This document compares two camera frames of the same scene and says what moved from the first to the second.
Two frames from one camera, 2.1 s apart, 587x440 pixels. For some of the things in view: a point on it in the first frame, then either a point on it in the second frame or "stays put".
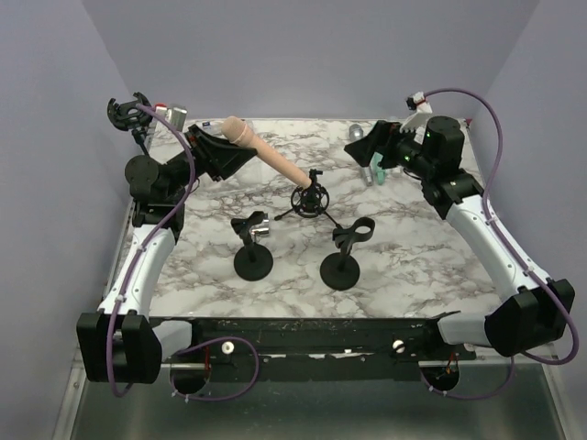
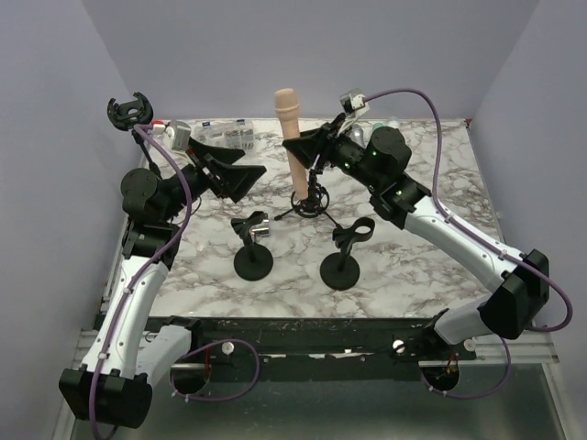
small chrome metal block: [261, 228] stays put
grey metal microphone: [356, 132] stays put
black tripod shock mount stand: [310, 202] stays put
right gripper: [378, 139] -> [321, 141]
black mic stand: [341, 270] stays put
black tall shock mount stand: [127, 116] stays put
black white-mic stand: [252, 261] stays put
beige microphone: [237, 131] -> [287, 110]
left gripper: [216, 155] -> [234, 180]
